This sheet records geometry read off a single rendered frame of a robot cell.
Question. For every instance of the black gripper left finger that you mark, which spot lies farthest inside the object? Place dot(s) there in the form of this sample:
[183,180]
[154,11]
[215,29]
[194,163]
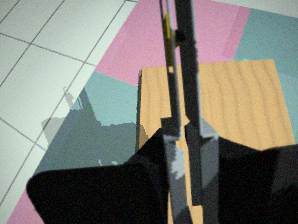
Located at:
[137,189]

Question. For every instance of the wooden board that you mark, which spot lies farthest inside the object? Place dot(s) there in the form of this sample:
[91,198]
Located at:
[241,100]

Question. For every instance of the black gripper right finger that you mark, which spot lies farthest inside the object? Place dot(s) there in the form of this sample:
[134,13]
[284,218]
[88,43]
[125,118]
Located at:
[252,183]

